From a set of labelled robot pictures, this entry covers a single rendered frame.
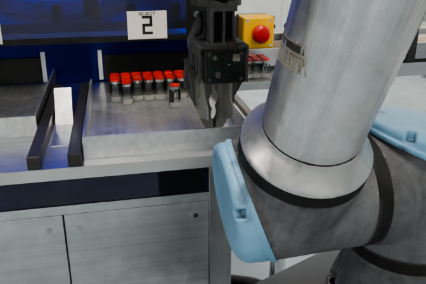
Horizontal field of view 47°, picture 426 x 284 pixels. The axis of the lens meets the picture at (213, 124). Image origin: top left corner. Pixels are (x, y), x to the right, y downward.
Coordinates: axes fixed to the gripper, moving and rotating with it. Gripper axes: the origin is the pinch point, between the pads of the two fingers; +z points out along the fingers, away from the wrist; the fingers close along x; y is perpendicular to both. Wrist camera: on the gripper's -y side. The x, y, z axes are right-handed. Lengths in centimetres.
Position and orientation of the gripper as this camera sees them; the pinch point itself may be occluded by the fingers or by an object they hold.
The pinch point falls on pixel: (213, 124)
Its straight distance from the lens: 77.0
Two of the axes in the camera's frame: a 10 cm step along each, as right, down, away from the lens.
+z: 0.0, 9.4, 3.4
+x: 9.8, -0.7, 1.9
